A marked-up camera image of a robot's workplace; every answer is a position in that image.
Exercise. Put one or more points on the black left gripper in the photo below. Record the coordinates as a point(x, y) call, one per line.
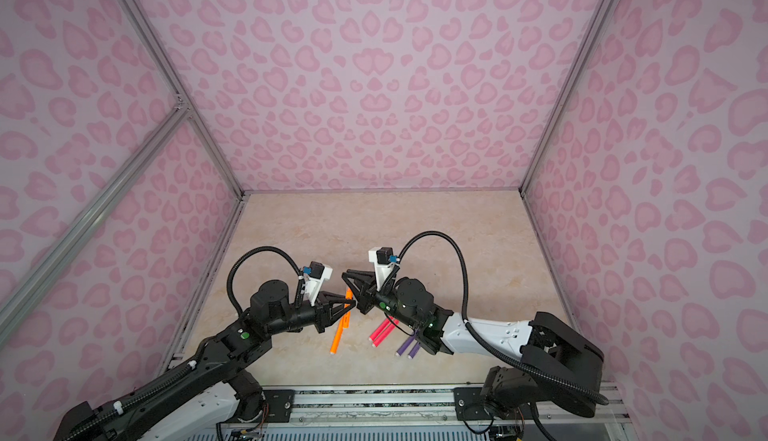
point(324, 308)

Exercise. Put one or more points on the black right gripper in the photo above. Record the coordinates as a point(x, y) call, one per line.
point(364, 285)

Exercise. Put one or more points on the orange marker pen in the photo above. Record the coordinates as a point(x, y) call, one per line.
point(337, 338)
point(345, 321)

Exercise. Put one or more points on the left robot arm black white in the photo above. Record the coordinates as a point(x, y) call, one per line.
point(218, 359)

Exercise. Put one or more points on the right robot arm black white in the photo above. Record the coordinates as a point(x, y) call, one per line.
point(541, 360)

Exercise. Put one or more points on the pink marker pen left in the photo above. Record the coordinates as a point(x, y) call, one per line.
point(377, 332)

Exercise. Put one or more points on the pink marker pen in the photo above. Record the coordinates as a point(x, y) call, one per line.
point(377, 332)
point(385, 333)

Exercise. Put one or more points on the pink marker pen right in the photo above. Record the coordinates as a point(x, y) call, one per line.
point(385, 333)

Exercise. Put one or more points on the purple marker pen left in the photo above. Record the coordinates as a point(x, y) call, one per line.
point(404, 349)

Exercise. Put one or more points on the purple marker pen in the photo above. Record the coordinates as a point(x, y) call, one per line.
point(404, 349)
point(414, 351)

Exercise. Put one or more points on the purple marker pen right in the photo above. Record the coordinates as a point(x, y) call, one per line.
point(414, 351)

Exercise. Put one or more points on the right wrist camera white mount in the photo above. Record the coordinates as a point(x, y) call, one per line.
point(384, 262)

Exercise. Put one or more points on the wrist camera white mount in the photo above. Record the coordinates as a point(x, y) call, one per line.
point(384, 262)
point(314, 276)

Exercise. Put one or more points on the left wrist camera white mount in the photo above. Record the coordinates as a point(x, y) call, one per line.
point(314, 276)

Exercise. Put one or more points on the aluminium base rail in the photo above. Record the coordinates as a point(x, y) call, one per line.
point(355, 412)

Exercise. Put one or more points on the aluminium diagonal frame bar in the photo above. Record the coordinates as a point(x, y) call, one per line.
point(40, 279)

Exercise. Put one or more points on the aluminium corner frame post left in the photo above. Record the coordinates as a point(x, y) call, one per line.
point(161, 58)

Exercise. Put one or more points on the aluminium corner frame post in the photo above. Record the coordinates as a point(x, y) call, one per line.
point(578, 66)
point(161, 58)

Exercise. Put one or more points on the aluminium corner frame post right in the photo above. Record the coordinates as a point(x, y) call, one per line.
point(578, 66)

